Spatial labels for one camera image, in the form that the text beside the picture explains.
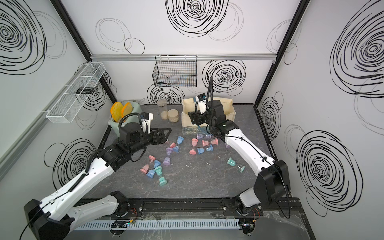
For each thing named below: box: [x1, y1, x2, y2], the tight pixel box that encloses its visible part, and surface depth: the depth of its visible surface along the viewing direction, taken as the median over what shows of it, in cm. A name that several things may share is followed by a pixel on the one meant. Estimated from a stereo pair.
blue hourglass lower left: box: [146, 160, 161, 179], surface depth 86 cm
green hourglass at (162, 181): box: [154, 166, 168, 186], surface depth 85 cm
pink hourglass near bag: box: [202, 138, 219, 147], surface depth 97 cm
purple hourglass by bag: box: [196, 133, 212, 140], surface depth 101 cm
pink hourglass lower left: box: [140, 155, 156, 175], surface depth 87 cm
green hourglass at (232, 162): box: [227, 157, 246, 173], surface depth 88 cm
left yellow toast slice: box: [110, 101, 124, 122], surface depth 91 cm
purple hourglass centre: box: [162, 147, 173, 166], surface depth 92 cm
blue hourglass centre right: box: [196, 144, 214, 155], surface depth 94 cm
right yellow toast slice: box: [121, 102, 134, 118], surface depth 90 cm
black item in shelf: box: [75, 87, 95, 94], surface depth 80 cm
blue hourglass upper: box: [172, 136, 185, 153], surface depth 98 cm
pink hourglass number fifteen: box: [189, 138, 199, 155], surface depth 98 cm
